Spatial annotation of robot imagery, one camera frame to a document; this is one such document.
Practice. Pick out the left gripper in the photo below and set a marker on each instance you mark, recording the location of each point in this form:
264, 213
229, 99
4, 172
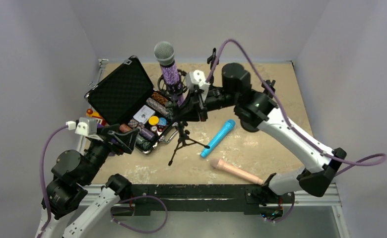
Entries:
109, 138

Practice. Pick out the purple glitter microphone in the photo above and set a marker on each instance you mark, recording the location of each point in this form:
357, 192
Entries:
164, 53

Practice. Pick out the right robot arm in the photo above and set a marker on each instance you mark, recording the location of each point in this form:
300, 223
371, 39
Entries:
320, 162

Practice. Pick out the black round-base stand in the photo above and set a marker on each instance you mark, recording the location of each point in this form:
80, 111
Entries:
257, 110
211, 61

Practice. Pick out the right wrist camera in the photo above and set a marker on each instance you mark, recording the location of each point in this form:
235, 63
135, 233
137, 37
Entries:
197, 78

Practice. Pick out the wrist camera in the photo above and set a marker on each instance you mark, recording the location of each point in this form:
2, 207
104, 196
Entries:
84, 126
197, 78

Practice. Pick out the purple toy box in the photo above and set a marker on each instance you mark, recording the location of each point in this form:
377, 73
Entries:
94, 145

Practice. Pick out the orange black chip row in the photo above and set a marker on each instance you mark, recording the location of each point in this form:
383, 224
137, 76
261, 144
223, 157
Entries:
160, 98

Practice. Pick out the blue blind button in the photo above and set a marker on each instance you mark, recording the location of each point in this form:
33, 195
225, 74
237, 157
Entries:
162, 121

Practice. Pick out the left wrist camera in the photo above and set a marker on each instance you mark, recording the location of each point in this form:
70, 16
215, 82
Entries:
84, 126

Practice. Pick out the blue microphone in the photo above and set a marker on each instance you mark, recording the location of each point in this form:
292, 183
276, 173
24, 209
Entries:
219, 136

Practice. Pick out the pink microphone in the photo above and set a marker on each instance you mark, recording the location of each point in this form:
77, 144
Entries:
220, 164

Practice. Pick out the black tripod shock-mount stand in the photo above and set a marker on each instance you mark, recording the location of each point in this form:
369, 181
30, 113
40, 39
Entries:
184, 139

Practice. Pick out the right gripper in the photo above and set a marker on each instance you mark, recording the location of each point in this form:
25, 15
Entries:
196, 104

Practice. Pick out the yellow round chip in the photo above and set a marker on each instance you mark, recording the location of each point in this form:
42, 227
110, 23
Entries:
153, 120

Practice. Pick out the black round-base stand rear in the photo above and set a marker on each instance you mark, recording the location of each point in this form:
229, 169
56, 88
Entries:
211, 61

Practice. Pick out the white playing card deck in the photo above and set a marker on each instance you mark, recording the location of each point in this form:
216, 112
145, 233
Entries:
144, 114

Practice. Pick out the blue tan chip row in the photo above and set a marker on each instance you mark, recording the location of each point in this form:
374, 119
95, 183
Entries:
158, 107

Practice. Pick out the black round-base stand right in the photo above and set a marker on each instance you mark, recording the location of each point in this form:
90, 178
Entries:
257, 110

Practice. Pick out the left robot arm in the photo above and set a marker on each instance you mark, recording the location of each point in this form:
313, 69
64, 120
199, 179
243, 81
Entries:
73, 171

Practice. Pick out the black poker chip case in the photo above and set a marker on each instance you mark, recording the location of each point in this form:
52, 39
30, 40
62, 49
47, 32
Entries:
118, 96

